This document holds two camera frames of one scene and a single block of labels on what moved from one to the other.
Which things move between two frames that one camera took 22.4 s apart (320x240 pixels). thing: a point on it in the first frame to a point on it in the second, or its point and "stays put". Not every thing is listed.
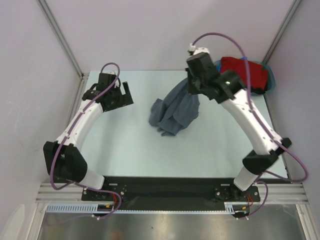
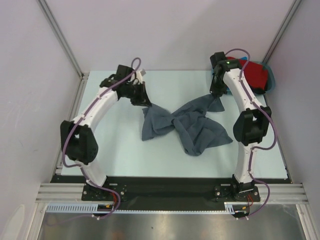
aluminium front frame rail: (57, 193) stays put
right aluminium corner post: (282, 31) stays put
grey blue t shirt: (178, 108) to (198, 130)
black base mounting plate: (171, 193) stays put
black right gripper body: (194, 84) to (218, 86)
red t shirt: (258, 75) stays put
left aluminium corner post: (63, 42) stays put
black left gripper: (125, 100) to (142, 99)
